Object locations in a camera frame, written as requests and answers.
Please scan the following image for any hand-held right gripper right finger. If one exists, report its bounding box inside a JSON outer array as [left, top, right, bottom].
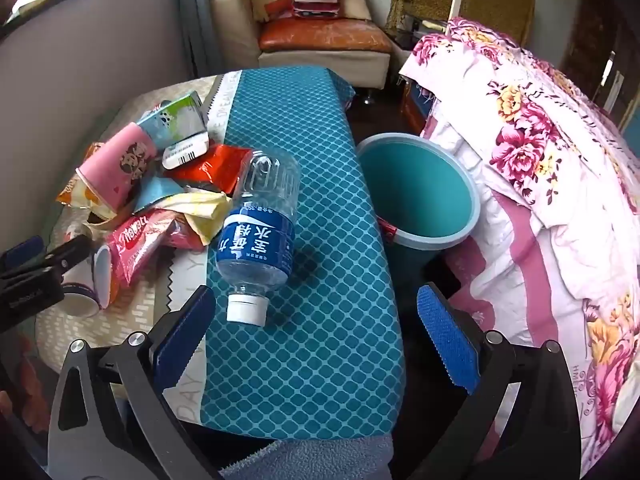
[[416, 282, 586, 480]]

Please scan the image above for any light blue wrapper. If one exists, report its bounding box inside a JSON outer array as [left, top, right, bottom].
[[132, 177, 186, 216]]

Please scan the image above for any grey fleece cloth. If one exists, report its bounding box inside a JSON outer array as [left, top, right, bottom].
[[217, 432, 396, 480]]

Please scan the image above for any cream cushion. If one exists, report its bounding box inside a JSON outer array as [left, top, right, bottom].
[[337, 0, 373, 22]]

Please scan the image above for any cream leather sofa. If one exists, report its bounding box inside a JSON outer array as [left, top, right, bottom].
[[205, 0, 393, 93]]

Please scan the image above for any teal and beige patterned cloth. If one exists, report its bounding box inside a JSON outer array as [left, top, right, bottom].
[[35, 67, 406, 441]]

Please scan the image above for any teal plastic bin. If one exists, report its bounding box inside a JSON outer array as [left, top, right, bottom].
[[356, 132, 482, 291]]

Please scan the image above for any green and blue milk carton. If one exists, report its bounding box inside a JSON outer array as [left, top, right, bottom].
[[136, 91, 211, 168]]

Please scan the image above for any clear plastic water bottle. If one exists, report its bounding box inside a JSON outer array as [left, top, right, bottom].
[[216, 149, 302, 328]]

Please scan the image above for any orange snack wrapper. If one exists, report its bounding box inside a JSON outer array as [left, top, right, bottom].
[[56, 142, 121, 221]]

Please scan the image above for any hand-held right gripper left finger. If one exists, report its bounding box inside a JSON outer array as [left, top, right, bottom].
[[46, 284, 223, 480]]

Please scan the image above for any orange seat cushion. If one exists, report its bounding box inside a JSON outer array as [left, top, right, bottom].
[[257, 19, 393, 53]]

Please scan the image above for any yellow crumpled napkin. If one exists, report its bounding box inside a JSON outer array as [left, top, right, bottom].
[[165, 190, 233, 247]]

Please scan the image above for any pink paper cup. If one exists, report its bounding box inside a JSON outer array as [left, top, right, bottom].
[[76, 122, 160, 211]]

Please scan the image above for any pink floral blanket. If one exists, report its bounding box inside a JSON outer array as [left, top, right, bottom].
[[397, 17, 640, 480]]

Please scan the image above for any white paper cup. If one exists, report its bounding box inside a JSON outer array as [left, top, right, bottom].
[[60, 245, 113, 318]]

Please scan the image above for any wooden bed frame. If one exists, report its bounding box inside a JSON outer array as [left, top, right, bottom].
[[400, 80, 431, 136]]

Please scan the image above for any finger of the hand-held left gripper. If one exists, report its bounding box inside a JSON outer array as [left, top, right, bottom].
[[0, 235, 46, 281], [42, 235, 97, 281]]

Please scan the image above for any pink snack packet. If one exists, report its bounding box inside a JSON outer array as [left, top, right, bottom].
[[107, 210, 206, 286]]

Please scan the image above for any red foil wrapper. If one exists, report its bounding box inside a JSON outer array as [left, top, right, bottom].
[[167, 144, 256, 196]]

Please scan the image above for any black side table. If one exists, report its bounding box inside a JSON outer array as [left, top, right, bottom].
[[387, 12, 451, 53]]

